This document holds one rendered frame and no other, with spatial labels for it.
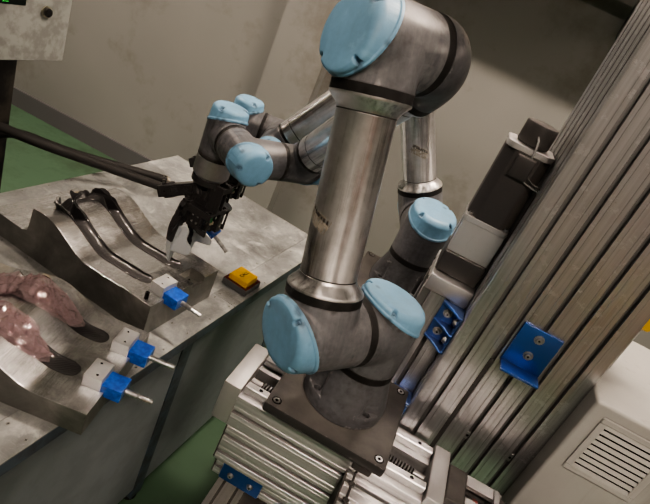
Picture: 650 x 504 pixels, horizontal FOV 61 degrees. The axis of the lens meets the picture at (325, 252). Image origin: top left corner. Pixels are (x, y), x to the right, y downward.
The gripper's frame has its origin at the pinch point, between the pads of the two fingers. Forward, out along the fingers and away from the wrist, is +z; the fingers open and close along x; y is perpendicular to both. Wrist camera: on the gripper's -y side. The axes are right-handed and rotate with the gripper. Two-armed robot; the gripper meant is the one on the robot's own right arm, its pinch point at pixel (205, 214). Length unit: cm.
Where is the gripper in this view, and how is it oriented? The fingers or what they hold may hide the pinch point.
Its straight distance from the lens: 158.4
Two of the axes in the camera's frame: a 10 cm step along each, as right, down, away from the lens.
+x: 4.1, -2.9, 8.6
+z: -3.7, 8.1, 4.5
